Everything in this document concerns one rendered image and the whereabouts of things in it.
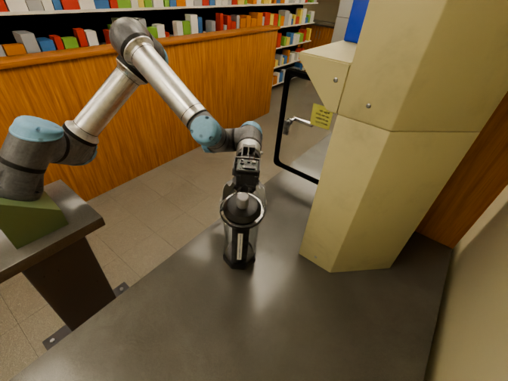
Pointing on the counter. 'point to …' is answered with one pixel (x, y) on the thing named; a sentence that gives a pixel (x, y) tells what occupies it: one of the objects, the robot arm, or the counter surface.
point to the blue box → (358, 10)
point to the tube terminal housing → (404, 125)
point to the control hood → (329, 70)
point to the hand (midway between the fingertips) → (242, 214)
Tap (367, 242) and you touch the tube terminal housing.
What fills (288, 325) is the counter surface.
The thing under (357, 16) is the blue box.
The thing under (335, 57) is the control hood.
